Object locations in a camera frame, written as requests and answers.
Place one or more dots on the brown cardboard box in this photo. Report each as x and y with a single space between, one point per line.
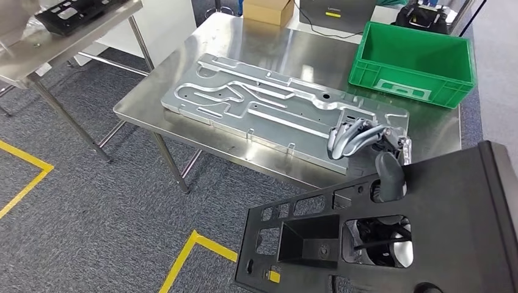
267 12

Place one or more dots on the clear plastic wrap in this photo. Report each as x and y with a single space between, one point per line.
16 24

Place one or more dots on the stainless steel side table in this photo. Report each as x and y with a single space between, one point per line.
60 44

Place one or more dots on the thin black pole stand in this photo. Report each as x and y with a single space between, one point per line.
471 18

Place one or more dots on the black plastic licence plate frame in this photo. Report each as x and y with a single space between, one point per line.
52 20
445 194

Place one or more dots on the white cabinet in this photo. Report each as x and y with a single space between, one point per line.
162 24

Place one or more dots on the stainless steel workbench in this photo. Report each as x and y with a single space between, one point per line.
263 44

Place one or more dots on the grey laptop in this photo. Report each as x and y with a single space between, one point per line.
348 20

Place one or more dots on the green plastic crate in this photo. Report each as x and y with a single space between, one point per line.
364 77

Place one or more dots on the black device with silver frame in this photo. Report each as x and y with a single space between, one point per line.
421 18

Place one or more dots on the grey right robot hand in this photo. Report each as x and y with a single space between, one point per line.
388 178

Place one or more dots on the aluminium fixture plate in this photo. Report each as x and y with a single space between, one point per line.
283 133

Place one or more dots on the yellow floor tape square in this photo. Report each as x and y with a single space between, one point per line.
182 254
36 168

